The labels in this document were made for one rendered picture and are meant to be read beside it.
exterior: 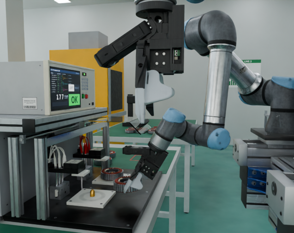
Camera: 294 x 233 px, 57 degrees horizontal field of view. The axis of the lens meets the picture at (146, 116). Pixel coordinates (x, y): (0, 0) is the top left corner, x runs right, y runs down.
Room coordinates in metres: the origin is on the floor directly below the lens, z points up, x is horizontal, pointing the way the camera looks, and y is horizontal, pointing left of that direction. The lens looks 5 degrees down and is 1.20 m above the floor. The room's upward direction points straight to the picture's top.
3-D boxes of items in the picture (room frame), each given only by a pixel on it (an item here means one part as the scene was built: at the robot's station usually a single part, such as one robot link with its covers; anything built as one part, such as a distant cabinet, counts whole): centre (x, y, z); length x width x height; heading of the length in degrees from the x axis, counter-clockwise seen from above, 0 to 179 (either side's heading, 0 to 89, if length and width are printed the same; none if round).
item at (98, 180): (1.29, 0.17, 0.78); 0.15 x 0.15 x 0.01; 78
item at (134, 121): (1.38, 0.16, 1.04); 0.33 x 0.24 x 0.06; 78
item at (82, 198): (1.06, 0.22, 0.78); 0.15 x 0.15 x 0.01; 78
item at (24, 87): (1.25, 0.51, 1.22); 0.44 x 0.39 x 0.20; 168
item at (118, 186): (1.03, 0.07, 0.84); 0.11 x 0.11 x 0.04
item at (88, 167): (1.32, 0.31, 0.80); 0.08 x 0.05 x 0.06; 168
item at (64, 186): (1.09, 0.36, 0.80); 0.08 x 0.05 x 0.06; 168
